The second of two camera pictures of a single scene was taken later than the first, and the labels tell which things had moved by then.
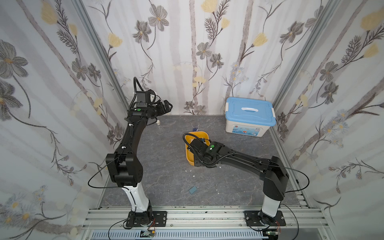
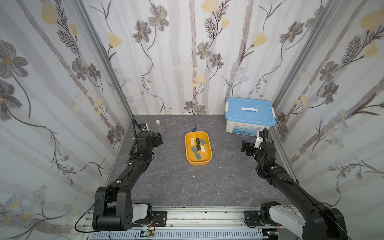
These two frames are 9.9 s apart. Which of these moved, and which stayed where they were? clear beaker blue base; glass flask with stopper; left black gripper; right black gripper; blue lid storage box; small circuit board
Moved: left black gripper; right black gripper
Stayed: clear beaker blue base; blue lid storage box; small circuit board; glass flask with stopper
